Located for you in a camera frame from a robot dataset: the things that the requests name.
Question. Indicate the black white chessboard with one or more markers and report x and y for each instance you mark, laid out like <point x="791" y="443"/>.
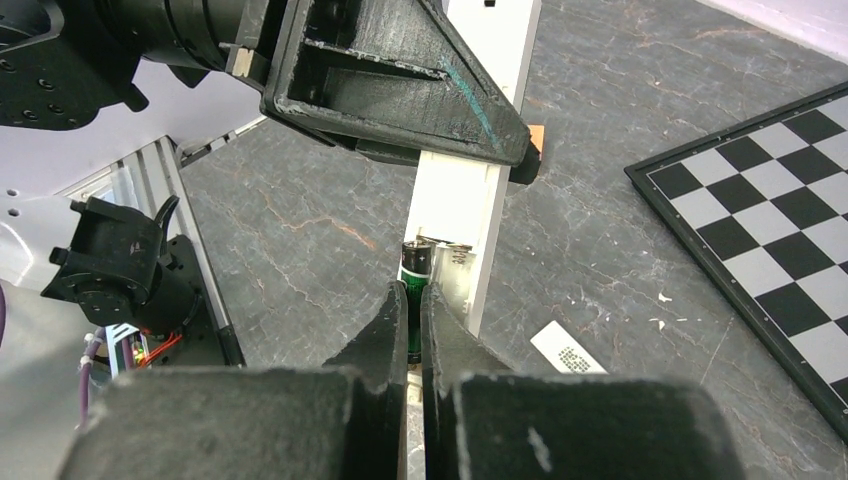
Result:
<point x="761" y="207"/>

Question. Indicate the aluminium frame rail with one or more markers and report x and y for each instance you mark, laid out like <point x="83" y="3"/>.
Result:
<point x="136" y="267"/>

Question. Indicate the white remote back cover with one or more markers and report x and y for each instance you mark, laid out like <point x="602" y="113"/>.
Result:
<point x="564" y="352"/>

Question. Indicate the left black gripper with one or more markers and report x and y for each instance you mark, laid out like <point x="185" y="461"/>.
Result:
<point x="388" y="79"/>

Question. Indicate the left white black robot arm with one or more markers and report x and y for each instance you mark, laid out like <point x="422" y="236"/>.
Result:
<point x="62" y="62"/>

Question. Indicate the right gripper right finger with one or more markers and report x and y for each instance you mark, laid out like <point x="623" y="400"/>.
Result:
<point x="451" y="354"/>

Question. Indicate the small wooden block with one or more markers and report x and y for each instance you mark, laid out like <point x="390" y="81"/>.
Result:
<point x="537" y="137"/>

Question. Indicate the white rectangular bar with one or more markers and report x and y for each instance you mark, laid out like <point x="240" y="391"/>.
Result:
<point x="459" y="202"/>

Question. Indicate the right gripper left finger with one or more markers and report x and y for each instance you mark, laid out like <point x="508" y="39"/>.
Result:
<point x="375" y="436"/>

